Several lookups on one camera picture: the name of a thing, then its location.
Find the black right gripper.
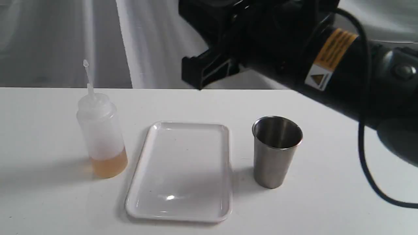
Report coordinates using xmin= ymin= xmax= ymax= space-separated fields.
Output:
xmin=179 ymin=0 xmax=330 ymax=90

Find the clear plastic squeeze bottle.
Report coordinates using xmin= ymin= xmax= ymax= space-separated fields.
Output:
xmin=76 ymin=59 xmax=128 ymax=179

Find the stainless steel cup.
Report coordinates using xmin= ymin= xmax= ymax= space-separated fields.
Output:
xmin=252 ymin=116 xmax=303 ymax=189

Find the grey fabric backdrop curtain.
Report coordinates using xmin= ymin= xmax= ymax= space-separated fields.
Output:
xmin=0 ymin=0 xmax=418 ymax=90

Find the white rectangular plastic tray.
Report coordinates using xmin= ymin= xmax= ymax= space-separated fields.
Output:
xmin=125 ymin=121 xmax=233 ymax=223

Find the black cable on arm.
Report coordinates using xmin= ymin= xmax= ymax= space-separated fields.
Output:
xmin=333 ymin=7 xmax=418 ymax=209

